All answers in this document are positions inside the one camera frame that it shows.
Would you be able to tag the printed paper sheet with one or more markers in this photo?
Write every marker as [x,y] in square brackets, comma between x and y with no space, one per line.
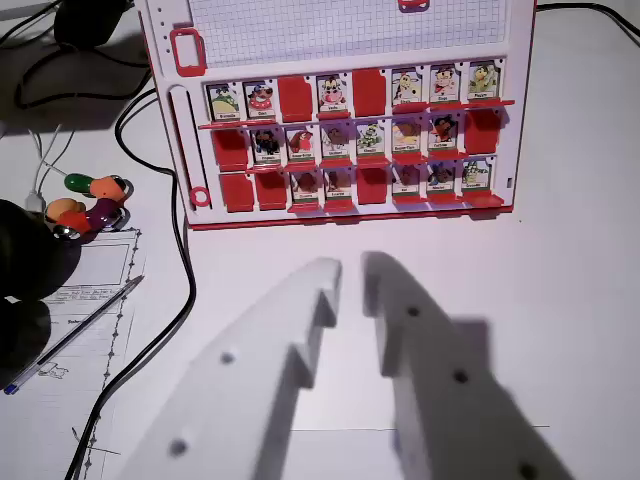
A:
[75,410]

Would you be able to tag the clear ballpoint pen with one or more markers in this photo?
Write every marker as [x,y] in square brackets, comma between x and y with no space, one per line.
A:
[85,325]

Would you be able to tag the black rounded object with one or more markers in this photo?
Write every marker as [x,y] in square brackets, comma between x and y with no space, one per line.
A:
[30,260]

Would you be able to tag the colourful bead toy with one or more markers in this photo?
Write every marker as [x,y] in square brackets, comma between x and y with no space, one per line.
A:
[100,190]

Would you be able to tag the red and white game board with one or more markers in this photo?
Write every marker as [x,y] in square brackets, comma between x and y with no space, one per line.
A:
[350,30]

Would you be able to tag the black box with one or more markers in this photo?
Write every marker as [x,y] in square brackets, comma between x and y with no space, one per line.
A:
[92,20]

